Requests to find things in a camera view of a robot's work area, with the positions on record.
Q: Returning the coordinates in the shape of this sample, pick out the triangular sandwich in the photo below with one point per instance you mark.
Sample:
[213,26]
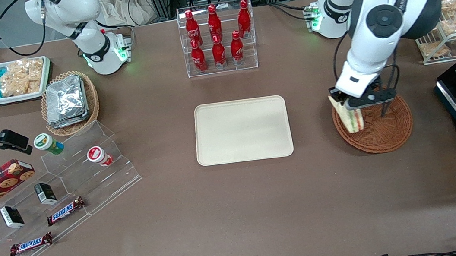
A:
[351,119]

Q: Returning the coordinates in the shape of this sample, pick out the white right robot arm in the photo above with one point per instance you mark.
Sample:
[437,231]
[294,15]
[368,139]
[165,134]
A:
[82,6]

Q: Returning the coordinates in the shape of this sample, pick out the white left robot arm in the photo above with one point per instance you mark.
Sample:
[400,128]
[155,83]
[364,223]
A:
[369,54]

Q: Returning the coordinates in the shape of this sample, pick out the brown flat wicker basket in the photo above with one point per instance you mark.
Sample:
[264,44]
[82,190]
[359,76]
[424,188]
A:
[385,134]

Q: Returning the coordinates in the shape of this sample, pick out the light wicker basket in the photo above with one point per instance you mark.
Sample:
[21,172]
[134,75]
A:
[91,97]

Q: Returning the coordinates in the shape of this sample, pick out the beige plastic tray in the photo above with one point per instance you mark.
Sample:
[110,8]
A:
[241,130]

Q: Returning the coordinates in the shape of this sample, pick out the green yogurt cup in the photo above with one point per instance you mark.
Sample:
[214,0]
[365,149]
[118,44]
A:
[46,143]

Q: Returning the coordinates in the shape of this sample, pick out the foil-wrapped pack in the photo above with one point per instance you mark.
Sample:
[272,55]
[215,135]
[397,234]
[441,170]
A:
[66,121]
[65,95]

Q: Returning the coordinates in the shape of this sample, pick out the small black carton box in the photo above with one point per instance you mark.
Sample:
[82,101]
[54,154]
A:
[46,194]
[12,216]

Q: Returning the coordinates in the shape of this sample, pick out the clear bag of crackers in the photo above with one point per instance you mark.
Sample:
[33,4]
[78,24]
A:
[21,77]

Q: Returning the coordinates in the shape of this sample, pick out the red strawberry yogurt cup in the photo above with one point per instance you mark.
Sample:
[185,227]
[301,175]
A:
[98,156]

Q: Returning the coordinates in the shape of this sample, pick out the Snickers chocolate bar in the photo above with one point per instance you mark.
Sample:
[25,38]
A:
[65,211]
[31,244]

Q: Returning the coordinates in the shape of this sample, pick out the clear acrylic stepped display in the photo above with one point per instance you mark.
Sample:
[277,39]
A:
[100,183]

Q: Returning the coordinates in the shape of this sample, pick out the red Coca-Cola bottle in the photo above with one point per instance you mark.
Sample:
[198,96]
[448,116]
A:
[198,57]
[219,53]
[237,48]
[191,26]
[214,21]
[243,15]

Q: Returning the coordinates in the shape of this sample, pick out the clear acrylic bottle rack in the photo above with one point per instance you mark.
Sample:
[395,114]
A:
[223,70]

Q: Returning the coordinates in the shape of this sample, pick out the white cloth bags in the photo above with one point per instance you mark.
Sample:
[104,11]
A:
[126,5]

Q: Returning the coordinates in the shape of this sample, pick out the dark left wrist camera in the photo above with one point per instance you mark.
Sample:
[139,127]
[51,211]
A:
[374,98]

